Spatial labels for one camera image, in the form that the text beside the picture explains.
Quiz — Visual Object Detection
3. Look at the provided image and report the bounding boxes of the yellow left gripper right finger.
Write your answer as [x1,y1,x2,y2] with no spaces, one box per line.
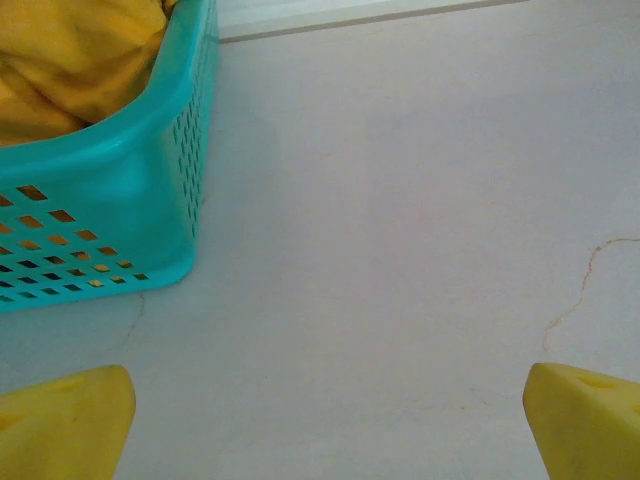
[522,362,640,480]

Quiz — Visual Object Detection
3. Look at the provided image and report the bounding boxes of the teal perforated plastic basket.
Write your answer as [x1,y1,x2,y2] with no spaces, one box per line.
[0,0,221,315]

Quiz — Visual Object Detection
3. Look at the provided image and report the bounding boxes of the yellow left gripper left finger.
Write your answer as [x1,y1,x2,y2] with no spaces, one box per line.
[0,364,137,480]

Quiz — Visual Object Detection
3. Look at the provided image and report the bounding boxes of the yellow t-shirt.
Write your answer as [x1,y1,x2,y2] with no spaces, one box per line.
[0,0,179,147]

